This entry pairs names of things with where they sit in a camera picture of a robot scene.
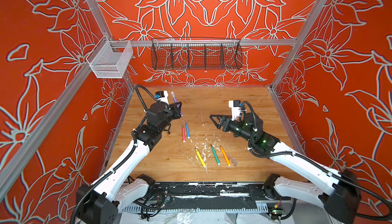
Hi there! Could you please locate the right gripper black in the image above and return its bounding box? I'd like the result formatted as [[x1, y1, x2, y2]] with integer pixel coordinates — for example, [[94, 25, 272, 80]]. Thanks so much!
[[209, 114, 256, 144]]

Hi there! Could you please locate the purple marker pen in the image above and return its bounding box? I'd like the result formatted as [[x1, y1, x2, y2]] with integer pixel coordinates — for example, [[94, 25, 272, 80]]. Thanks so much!
[[171, 91, 180, 108]]

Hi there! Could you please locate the blue marker pen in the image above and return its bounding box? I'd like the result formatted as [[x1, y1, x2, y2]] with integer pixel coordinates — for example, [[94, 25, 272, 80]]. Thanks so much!
[[185, 122, 190, 139]]

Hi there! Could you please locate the pink marker pen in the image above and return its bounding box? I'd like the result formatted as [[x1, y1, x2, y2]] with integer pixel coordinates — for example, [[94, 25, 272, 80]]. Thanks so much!
[[181, 124, 186, 142]]

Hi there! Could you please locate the yellow marker pen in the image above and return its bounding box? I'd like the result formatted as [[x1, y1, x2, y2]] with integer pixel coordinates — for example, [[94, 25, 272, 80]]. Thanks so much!
[[195, 148, 206, 168]]

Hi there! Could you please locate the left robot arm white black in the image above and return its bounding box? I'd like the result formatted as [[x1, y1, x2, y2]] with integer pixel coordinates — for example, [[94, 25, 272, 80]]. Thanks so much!
[[70, 101, 182, 224]]

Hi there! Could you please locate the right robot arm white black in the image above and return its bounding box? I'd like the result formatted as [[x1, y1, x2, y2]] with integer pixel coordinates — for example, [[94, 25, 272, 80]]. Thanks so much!
[[210, 113, 361, 224]]

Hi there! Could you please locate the green marker pen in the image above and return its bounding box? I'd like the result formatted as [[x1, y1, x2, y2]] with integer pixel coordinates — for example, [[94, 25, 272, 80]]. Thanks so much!
[[210, 145, 220, 165]]

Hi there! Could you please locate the orange marker pen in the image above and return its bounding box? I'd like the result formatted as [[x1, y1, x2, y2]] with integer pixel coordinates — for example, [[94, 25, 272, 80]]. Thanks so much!
[[220, 146, 231, 166]]

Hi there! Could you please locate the clear plastic bin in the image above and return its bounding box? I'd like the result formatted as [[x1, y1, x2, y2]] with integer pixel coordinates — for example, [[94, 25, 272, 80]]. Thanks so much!
[[86, 38, 134, 79]]

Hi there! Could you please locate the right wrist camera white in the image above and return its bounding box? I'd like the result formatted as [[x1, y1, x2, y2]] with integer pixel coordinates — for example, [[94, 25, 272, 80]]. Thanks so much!
[[228, 100, 243, 121]]

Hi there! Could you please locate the black wire basket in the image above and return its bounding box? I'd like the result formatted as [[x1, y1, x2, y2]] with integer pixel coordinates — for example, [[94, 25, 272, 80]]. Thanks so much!
[[151, 37, 244, 71]]

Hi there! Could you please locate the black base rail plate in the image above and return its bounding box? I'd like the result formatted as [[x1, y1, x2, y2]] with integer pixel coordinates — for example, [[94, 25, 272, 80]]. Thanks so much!
[[154, 182, 271, 201]]

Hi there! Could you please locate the grey slotted cable duct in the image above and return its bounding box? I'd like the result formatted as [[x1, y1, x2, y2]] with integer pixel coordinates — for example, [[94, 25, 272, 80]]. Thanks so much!
[[122, 202, 269, 214]]

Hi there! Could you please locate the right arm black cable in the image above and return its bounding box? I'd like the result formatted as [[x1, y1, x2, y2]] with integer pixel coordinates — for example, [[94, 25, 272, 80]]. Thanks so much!
[[240, 100, 392, 222]]

